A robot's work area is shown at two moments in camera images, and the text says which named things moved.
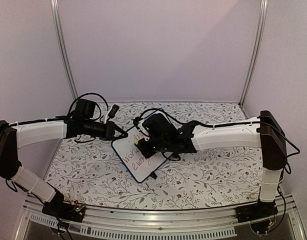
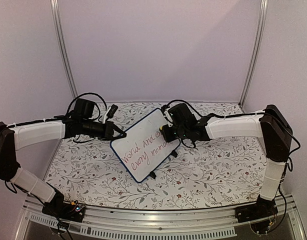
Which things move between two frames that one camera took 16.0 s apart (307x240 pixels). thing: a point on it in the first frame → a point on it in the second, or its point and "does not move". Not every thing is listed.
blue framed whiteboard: (141, 168) does not move
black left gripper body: (110, 125) does not move
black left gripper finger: (117, 128) does not move
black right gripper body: (147, 152) → (169, 137)
